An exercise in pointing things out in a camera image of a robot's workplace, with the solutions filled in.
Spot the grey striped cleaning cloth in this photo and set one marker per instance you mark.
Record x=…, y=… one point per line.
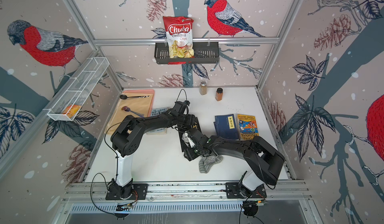
x=206, y=163

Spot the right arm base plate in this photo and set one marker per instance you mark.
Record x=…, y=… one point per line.
x=239, y=191

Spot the white wire wall shelf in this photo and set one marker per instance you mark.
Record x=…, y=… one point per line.
x=80, y=87

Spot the purple spoon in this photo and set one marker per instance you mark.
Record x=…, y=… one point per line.
x=127, y=109

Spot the glass jar orange spice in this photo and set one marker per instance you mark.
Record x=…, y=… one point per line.
x=219, y=94

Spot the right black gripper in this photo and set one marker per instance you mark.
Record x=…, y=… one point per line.
x=189, y=155

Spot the navy thread-bound book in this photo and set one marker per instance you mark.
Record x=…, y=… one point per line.
x=225, y=127

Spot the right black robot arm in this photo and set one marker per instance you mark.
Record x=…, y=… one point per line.
x=264, y=160

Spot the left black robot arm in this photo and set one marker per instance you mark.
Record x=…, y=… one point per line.
x=126, y=140

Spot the black Chinese paperback book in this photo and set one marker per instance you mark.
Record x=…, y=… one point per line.
x=183, y=135

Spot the yellow treehouse paperback book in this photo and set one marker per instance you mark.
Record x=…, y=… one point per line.
x=248, y=128

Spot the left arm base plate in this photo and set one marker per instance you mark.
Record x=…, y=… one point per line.
x=139, y=191

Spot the orange packet in shelf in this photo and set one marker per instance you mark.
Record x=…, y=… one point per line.
x=71, y=110

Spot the black wall basket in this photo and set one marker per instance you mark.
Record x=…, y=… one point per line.
x=204, y=53

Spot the glass jar brown spice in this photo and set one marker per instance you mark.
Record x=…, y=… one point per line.
x=203, y=88

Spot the black spoon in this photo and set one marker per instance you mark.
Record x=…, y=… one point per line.
x=124, y=97

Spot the grey treehouse paperback book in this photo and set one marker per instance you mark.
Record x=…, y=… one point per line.
x=155, y=112

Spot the red cassava chips bag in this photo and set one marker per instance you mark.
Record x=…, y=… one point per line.
x=179, y=35

